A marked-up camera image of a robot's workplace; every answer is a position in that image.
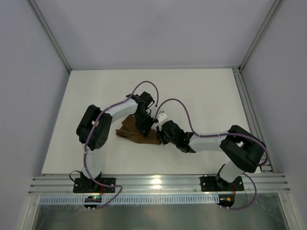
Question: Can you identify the right corner aluminium post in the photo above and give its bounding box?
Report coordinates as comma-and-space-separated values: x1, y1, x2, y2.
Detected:
238, 0, 284, 72

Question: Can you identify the right side aluminium rail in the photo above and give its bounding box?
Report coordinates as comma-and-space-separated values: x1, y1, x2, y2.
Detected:
232, 68, 275, 173

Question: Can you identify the aluminium rail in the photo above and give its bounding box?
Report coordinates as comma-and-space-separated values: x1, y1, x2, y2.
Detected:
28, 173, 291, 195
232, 68, 275, 173

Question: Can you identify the black connector board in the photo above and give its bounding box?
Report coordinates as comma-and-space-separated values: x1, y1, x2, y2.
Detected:
83, 195, 102, 210
217, 194, 235, 209

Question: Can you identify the right black connector board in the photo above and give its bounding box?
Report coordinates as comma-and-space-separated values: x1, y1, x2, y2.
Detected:
217, 194, 235, 209

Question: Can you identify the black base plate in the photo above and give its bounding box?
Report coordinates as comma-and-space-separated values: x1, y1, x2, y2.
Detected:
73, 177, 116, 194
200, 174, 245, 192

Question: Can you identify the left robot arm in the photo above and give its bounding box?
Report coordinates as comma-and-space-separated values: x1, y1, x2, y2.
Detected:
76, 92, 161, 151

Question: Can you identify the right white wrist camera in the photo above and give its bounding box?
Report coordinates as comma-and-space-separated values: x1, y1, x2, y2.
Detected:
156, 110, 168, 126

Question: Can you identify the front aluminium rail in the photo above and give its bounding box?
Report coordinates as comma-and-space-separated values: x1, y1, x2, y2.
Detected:
28, 173, 291, 195

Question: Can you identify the brown cloth napkin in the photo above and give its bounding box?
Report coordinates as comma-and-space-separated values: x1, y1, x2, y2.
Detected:
116, 115, 162, 145

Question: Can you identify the corner aluminium post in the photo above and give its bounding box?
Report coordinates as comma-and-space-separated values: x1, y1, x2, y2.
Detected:
238, 0, 284, 72
26, 0, 72, 73

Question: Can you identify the left black connector board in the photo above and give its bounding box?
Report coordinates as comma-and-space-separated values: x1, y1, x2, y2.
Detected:
83, 195, 102, 210

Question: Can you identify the left corner aluminium post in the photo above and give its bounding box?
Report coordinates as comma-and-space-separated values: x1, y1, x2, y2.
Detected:
26, 0, 72, 73

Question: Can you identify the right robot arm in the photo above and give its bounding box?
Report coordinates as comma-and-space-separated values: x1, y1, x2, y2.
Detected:
156, 120, 267, 191

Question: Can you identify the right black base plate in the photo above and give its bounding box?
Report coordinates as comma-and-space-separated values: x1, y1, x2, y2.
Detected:
200, 174, 245, 192

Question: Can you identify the slotted cable duct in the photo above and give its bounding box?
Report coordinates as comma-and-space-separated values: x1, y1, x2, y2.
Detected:
39, 194, 218, 205

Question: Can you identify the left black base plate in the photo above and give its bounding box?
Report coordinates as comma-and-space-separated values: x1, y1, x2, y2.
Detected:
73, 177, 116, 194

